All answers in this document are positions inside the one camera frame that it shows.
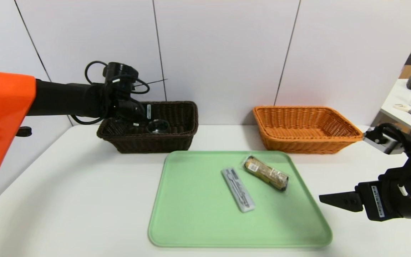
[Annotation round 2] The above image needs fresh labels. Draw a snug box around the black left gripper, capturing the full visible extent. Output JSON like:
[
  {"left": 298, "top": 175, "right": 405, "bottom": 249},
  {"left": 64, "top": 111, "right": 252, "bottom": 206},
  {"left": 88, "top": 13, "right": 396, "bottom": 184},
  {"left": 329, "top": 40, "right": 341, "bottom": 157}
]
[{"left": 141, "top": 103, "right": 154, "bottom": 126}]

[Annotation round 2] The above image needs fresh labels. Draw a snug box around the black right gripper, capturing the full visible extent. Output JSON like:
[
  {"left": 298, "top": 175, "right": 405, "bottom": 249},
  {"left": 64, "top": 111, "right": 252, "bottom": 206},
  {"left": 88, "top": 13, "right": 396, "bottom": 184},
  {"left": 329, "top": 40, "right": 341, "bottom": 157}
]
[{"left": 319, "top": 174, "right": 411, "bottom": 222}]

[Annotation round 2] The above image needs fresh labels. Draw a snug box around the glass cup with black holder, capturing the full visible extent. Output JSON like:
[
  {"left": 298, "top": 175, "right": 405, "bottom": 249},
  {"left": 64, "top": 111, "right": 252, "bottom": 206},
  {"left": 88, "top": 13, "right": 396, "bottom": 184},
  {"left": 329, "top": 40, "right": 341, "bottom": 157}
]
[{"left": 147, "top": 120, "right": 171, "bottom": 135}]

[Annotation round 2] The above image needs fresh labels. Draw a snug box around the plastic food roll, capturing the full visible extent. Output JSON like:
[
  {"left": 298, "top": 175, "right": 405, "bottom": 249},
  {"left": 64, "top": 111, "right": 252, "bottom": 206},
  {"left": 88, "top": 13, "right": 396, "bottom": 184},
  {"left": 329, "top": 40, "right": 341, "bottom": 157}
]
[{"left": 243, "top": 156, "right": 289, "bottom": 192}]

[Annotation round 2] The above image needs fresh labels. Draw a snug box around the grey translucent cutlery case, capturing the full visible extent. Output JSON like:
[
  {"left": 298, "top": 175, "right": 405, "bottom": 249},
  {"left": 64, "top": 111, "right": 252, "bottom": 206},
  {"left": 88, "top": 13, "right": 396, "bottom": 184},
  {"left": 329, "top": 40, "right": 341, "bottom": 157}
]
[{"left": 221, "top": 167, "right": 255, "bottom": 213}]

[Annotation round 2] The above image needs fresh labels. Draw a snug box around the dark brown wicker basket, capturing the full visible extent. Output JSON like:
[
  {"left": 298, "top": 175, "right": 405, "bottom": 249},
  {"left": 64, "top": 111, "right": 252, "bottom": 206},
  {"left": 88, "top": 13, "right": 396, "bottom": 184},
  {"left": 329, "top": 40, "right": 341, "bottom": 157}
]
[{"left": 97, "top": 101, "right": 199, "bottom": 154}]

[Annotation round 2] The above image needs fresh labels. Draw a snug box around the orange wicker basket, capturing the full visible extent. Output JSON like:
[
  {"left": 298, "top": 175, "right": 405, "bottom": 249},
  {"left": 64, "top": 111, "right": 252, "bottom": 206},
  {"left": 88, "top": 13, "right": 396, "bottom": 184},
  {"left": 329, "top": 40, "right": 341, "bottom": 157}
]
[{"left": 253, "top": 106, "right": 364, "bottom": 155}]

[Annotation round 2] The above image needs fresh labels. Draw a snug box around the green plastic tray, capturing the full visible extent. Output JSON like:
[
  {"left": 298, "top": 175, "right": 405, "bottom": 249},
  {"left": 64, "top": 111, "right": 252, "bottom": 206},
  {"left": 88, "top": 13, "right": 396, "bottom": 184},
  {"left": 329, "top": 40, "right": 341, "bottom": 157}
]
[{"left": 148, "top": 151, "right": 333, "bottom": 247}]

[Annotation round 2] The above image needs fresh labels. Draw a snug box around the white round-edged side table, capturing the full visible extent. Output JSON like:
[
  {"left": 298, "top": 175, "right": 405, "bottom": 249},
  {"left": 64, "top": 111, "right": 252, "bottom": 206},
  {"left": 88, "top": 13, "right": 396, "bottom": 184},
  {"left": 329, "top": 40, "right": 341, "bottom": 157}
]
[{"left": 380, "top": 79, "right": 411, "bottom": 134}]

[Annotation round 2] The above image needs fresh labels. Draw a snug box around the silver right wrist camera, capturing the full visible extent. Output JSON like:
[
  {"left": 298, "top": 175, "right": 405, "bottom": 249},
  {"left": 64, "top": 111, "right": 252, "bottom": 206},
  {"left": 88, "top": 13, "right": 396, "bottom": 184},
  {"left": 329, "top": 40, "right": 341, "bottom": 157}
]
[{"left": 362, "top": 128, "right": 405, "bottom": 155}]

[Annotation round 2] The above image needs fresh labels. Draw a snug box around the black left camera cable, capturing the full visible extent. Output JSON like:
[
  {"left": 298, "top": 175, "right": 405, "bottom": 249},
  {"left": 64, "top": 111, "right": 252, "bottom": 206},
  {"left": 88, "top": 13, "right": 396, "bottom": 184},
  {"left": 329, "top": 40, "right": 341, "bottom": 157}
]
[{"left": 85, "top": 61, "right": 151, "bottom": 95}]

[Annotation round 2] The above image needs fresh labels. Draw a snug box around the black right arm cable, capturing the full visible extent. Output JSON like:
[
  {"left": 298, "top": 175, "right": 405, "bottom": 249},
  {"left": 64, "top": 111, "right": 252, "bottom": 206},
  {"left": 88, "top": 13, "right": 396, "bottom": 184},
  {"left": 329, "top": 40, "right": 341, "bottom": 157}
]
[{"left": 377, "top": 123, "right": 411, "bottom": 152}]

